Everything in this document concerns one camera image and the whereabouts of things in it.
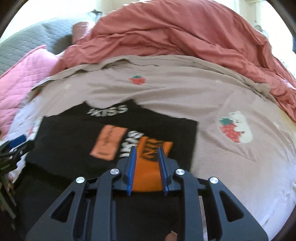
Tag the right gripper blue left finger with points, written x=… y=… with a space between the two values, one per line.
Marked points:
x=86 y=209

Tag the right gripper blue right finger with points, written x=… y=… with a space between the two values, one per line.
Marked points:
x=207 y=201

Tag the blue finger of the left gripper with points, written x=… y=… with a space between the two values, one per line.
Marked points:
x=17 y=141

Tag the black garment with orange print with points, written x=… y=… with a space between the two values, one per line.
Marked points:
x=87 y=141

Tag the left hand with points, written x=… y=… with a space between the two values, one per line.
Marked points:
x=8 y=204

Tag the right hand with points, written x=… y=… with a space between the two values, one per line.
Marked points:
x=172 y=236

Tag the pink quilted pillow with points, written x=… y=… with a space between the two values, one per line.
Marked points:
x=18 y=80

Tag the grey quilted headboard cover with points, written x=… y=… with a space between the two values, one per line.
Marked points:
x=56 y=34

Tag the dusty pink small pillow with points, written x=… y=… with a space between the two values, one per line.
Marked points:
x=79 y=30

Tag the salmon red blanket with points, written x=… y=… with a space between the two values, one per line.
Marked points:
x=203 y=29

